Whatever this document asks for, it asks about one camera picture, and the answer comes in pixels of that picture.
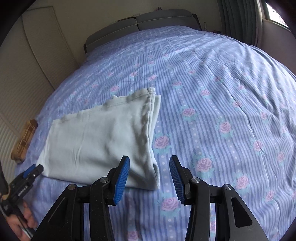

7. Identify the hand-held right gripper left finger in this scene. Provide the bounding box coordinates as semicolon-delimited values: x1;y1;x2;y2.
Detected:
31;156;130;241

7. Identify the light blue long-sleeve shirt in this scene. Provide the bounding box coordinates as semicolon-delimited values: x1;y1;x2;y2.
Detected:
36;87;162;191

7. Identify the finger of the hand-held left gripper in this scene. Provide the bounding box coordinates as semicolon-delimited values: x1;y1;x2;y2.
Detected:
30;164;44;184
23;164;36;177

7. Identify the white sliding wardrobe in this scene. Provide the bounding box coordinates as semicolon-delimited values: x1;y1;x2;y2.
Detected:
0;6;80;163

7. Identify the person's left hand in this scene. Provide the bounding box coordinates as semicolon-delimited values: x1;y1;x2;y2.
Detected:
6;202;39;241

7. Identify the brown patterned folded cloth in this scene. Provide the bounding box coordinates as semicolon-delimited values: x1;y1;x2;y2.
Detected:
11;119;38;163

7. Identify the barred window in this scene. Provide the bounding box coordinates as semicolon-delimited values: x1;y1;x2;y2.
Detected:
261;0;292;26

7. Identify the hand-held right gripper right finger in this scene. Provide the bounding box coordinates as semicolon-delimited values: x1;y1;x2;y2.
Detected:
169;156;270;241

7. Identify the grey-green curtain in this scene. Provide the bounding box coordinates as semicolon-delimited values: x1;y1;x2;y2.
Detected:
217;0;264;47

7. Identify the blue floral striped bed sheet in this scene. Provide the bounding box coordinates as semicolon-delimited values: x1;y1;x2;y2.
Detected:
14;25;296;241

